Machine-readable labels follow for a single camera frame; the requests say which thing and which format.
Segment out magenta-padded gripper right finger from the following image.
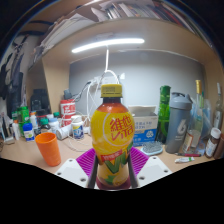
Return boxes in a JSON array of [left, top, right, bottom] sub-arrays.
[[127, 146, 174, 190]]

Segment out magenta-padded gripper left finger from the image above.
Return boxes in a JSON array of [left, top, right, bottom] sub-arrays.
[[54, 147, 99, 190]]

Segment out yellow drink bottle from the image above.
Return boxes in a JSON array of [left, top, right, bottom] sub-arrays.
[[90, 83, 136, 188]]

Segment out grey hair brush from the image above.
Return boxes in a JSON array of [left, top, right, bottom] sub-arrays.
[[139, 140, 164, 157]]

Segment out small white tube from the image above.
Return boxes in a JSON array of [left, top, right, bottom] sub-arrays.
[[174, 156, 195, 164]]

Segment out orange plastic cup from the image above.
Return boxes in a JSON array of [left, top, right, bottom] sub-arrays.
[[34, 131, 63, 168]]

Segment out white round container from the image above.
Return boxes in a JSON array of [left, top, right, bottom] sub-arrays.
[[55, 124, 73, 141]]

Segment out blue and white box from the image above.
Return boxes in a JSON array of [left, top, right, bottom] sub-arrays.
[[128, 105, 159, 147]]

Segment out red pen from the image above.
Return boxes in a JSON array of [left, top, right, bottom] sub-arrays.
[[174, 152, 202, 158]]

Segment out white pill bottle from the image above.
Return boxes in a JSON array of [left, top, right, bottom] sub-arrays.
[[70, 114, 85, 140]]

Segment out grey shaker bottle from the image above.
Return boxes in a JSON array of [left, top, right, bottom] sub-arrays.
[[165, 92, 193, 154]]

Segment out dark bottle with green cap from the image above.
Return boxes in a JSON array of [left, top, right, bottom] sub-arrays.
[[39, 117, 52, 134]]

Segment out green glass bottle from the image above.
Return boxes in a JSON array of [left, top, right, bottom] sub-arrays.
[[155, 85, 172, 144]]

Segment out clear bottle with yellow cap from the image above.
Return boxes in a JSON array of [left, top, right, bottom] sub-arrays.
[[181, 79, 205, 154]]

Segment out red and white can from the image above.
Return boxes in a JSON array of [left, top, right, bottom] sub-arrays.
[[59, 99, 77, 119]]

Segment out brown jar with white lid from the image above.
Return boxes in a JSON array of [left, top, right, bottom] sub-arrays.
[[204, 127, 222, 159]]

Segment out brown mug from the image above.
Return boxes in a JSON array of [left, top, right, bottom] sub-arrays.
[[213, 142, 224, 160]]

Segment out green plastic container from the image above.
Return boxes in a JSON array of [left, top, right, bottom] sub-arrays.
[[18, 105, 30, 129]]

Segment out black box appliance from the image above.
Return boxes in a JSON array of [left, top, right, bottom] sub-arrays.
[[30, 88, 51, 113]]

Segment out clear glass bottle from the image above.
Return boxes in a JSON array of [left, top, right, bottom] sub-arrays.
[[213, 82, 224, 129]]

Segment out hanging dark clothes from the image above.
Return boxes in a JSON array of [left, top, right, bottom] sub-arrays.
[[0, 53, 24, 118]]

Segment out white tube light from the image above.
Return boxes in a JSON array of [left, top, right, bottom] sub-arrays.
[[70, 37, 146, 54]]

